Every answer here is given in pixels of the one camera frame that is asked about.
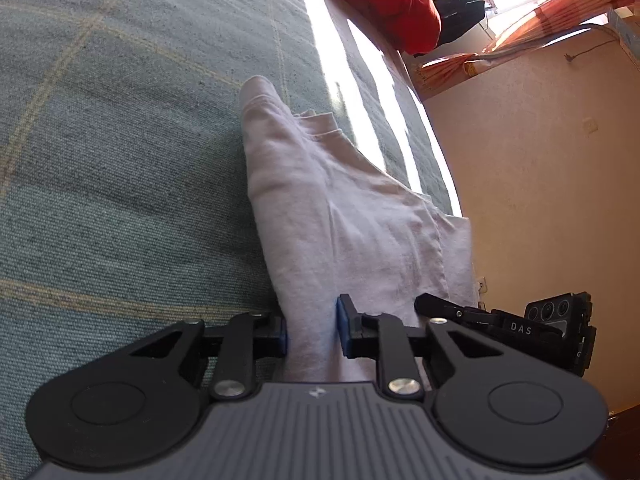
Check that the red duvet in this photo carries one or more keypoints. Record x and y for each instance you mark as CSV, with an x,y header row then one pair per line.
x,y
400,5

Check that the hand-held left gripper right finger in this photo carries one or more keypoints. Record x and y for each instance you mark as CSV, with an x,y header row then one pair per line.
x,y
344,325

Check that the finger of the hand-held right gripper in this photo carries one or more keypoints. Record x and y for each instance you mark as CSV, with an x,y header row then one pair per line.
x,y
440,306

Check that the light blue box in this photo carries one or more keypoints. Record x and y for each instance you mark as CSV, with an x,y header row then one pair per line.
x,y
627,35

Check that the orange striped curtain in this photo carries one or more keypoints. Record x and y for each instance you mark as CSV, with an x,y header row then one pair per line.
x,y
550,20

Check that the small black hanging jacket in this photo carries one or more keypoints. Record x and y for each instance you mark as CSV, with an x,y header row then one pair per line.
x,y
462,20

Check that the green plaid blanket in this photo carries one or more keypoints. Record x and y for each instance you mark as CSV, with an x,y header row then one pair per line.
x,y
125,160

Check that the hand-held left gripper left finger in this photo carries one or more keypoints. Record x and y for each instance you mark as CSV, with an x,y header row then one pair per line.
x,y
284,340

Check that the white printed t-shirt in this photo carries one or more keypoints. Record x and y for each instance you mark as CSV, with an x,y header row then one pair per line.
x,y
340,220

